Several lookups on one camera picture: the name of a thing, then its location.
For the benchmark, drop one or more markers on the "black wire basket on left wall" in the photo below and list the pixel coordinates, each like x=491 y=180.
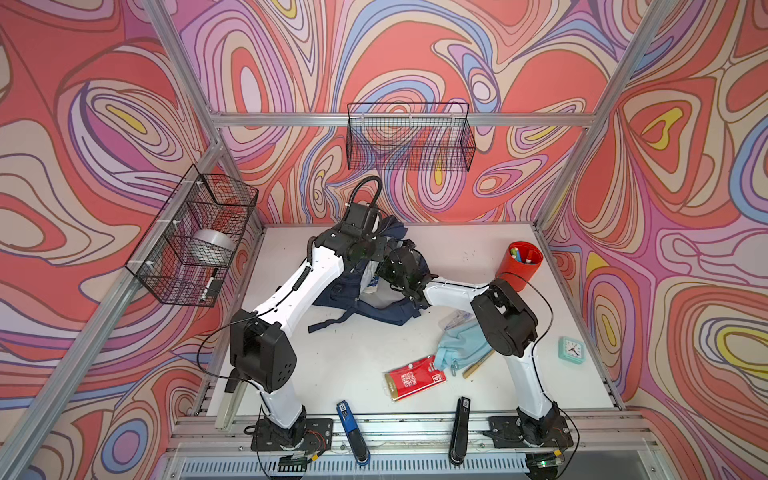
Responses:
x=201 y=227

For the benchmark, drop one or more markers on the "black wire basket on rear wall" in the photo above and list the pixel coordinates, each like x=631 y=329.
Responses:
x=409 y=136

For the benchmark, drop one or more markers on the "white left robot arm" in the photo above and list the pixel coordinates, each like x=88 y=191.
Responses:
x=260 y=348

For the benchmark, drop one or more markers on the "91-storey treehouse book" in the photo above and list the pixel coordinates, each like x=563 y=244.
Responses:
x=371 y=288

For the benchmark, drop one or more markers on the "wooden pencil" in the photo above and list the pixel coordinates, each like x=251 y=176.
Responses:
x=476 y=365

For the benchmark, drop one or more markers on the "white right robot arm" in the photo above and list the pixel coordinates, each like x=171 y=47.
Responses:
x=508 y=324

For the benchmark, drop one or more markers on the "red packet with white label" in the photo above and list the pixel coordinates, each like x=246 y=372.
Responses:
x=413 y=378

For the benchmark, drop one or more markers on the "black marker in left basket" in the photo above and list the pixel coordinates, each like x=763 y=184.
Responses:
x=205 y=292

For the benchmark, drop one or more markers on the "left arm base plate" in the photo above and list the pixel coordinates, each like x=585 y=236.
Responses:
x=308 y=435

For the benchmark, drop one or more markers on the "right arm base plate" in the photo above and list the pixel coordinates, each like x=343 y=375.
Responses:
x=515 y=433

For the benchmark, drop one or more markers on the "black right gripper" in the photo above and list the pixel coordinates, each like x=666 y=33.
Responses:
x=381 y=269

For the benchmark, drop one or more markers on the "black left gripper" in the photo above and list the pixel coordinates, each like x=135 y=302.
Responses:
x=380 y=248

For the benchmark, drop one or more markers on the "mint green small clock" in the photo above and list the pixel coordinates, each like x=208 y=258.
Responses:
x=571 y=350

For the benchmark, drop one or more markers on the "light blue pencil case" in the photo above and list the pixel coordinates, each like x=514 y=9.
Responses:
x=460 y=347

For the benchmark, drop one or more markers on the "black wire basket on wall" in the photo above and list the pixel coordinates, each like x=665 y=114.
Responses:
x=201 y=227
x=409 y=136

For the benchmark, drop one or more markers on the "blue stapler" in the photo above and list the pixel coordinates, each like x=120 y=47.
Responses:
x=356 y=441

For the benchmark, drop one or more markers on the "black stapler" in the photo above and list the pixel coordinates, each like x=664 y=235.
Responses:
x=460 y=432

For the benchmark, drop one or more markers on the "red pen cup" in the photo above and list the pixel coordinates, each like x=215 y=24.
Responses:
x=520 y=262

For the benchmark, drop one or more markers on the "silver tape roll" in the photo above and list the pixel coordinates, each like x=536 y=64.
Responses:
x=211 y=248

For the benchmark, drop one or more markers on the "clear plastic pen box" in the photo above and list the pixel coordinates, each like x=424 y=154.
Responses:
x=455 y=319

